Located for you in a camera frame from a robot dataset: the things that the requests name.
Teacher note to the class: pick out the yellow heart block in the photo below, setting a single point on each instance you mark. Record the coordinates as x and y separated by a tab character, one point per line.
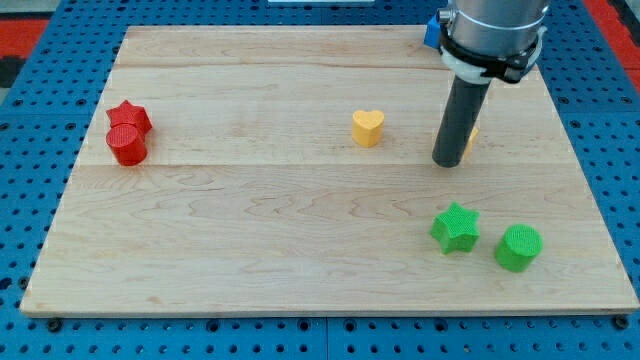
367	127

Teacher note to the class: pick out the blue block on arm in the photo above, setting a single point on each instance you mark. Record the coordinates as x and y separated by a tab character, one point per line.
432	33

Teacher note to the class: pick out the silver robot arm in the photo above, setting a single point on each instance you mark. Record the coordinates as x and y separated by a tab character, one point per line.
496	28

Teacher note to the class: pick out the yellow hexagon block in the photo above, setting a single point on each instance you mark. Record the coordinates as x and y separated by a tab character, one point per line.
470	143

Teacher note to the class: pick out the wooden board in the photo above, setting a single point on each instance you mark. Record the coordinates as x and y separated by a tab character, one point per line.
254	201

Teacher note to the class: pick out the green star block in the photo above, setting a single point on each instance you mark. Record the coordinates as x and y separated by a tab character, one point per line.
456	229

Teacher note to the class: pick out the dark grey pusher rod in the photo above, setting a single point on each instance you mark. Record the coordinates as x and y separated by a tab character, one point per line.
463	106

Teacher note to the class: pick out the red cylinder block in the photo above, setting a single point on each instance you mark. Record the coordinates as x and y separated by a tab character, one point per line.
126	144

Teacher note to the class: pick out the red star block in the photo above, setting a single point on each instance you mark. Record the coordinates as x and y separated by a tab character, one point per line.
129	113

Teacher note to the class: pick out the green cylinder block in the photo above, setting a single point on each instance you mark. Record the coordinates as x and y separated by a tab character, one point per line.
519	246

